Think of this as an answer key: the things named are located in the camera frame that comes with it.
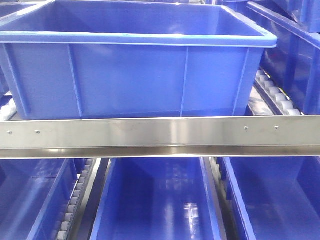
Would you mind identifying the lower middle blue bin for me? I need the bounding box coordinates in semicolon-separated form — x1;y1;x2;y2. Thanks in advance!
90;157;222;240

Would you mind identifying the roller track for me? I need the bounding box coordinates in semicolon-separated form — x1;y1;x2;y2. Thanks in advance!
55;158;105;240
245;69;302;116

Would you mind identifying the lower left blue bin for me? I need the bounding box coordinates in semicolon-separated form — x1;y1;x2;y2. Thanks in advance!
0;159;86;240

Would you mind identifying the blue target box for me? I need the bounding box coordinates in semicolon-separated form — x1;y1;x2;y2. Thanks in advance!
0;0;277;120

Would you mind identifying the lower steel cross rail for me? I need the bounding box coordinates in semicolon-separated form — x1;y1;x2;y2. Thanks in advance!
0;115;320;159

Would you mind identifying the lower left roller track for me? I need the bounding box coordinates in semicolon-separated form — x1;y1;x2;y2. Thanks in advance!
55;158;105;240

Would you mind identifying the right side roller track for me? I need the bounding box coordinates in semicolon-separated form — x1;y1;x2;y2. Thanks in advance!
245;69;302;116

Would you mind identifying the large blue bin right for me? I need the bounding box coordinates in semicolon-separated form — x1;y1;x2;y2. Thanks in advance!
224;0;320;115

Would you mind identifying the lower right blue bin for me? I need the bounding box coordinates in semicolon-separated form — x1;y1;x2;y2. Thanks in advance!
217;156;320;240

